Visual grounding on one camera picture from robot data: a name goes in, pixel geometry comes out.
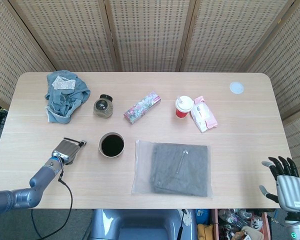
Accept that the yellow soft bag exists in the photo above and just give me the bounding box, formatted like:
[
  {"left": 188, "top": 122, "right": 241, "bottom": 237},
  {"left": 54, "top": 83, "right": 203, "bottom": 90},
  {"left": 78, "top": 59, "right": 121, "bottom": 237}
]
[{"left": 197, "top": 223, "right": 215, "bottom": 240}]

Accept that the woven folding screen wooden frame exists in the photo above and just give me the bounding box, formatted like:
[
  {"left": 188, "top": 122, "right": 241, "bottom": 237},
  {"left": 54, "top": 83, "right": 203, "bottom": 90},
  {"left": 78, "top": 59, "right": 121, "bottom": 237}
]
[{"left": 0, "top": 0, "right": 300, "bottom": 188}]

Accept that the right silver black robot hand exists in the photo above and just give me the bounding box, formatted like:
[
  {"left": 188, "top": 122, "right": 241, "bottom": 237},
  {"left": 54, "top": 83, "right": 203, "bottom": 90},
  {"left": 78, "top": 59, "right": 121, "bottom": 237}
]
[{"left": 259, "top": 156, "right": 300, "bottom": 213}]

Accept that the pink floral cardboard box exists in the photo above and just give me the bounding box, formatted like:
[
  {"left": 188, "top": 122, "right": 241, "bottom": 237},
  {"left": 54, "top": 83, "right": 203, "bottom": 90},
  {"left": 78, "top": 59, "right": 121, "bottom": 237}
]
[{"left": 123, "top": 91, "right": 162, "bottom": 125}]

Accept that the frosted bag with grey garment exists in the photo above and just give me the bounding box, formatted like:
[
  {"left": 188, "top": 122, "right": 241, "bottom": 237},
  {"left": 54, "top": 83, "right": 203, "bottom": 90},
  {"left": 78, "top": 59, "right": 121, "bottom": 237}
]
[{"left": 131, "top": 139, "right": 214, "bottom": 200}]

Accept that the beige bowl of black coffee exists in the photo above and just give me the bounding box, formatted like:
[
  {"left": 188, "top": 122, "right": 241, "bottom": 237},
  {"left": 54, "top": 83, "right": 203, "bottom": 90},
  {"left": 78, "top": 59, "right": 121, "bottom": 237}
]
[{"left": 98, "top": 132, "right": 126, "bottom": 158}]

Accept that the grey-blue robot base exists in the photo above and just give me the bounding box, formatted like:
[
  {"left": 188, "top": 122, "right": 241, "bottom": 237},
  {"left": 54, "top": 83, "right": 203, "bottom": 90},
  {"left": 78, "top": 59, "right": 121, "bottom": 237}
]
[{"left": 89, "top": 208, "right": 198, "bottom": 240}]

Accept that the blue denim cloth with lace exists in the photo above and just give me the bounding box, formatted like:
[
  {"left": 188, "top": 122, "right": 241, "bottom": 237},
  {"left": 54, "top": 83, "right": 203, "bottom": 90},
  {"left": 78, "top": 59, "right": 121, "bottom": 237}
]
[{"left": 44, "top": 70, "right": 91, "bottom": 124}]

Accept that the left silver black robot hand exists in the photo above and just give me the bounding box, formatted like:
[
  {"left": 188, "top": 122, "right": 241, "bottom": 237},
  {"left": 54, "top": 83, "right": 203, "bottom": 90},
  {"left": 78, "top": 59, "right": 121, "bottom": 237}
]
[{"left": 51, "top": 136, "right": 87, "bottom": 166}]

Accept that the round glass jar black lid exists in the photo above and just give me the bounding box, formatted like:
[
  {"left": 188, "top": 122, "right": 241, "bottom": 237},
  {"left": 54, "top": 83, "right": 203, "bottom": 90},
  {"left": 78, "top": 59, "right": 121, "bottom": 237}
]
[{"left": 93, "top": 94, "right": 114, "bottom": 118}]

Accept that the red paper cup white lid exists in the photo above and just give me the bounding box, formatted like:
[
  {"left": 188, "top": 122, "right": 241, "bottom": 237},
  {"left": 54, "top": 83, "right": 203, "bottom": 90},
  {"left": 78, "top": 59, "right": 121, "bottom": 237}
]
[{"left": 175, "top": 95, "right": 193, "bottom": 119}]

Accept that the pink white wet wipes pack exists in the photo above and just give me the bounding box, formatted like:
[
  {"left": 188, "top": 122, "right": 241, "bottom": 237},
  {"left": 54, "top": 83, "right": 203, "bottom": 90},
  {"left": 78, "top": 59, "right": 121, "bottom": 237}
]
[{"left": 190, "top": 95, "right": 219, "bottom": 133}]

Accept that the white bracket on black rod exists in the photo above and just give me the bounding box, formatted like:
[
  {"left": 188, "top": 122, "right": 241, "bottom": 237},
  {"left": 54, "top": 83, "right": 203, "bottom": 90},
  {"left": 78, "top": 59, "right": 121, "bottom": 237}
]
[{"left": 177, "top": 209, "right": 193, "bottom": 240}]

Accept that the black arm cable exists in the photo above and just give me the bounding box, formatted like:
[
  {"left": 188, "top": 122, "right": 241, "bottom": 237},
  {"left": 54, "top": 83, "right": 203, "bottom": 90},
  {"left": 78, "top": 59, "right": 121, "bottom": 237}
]
[{"left": 30, "top": 169, "right": 91, "bottom": 240}]

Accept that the wooden crate of clutter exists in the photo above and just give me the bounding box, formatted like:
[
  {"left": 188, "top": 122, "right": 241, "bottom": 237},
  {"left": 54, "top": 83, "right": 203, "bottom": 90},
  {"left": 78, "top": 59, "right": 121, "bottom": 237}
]
[{"left": 211, "top": 208, "right": 271, "bottom": 240}]

